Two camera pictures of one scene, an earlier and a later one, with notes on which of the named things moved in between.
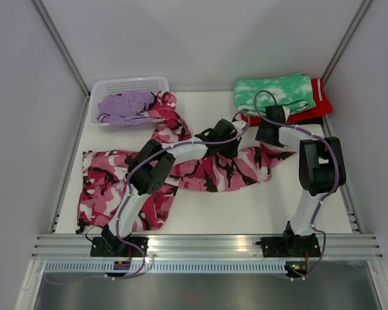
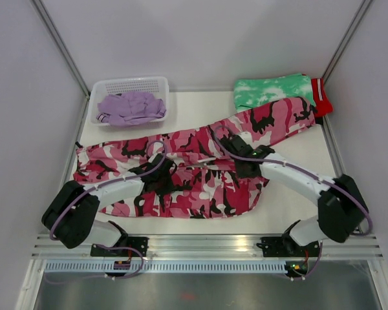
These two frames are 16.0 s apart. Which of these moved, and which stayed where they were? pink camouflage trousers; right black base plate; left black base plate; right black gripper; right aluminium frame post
Moved: right black gripper; pink camouflage trousers
Stayed: left black base plate; right black base plate; right aluminium frame post
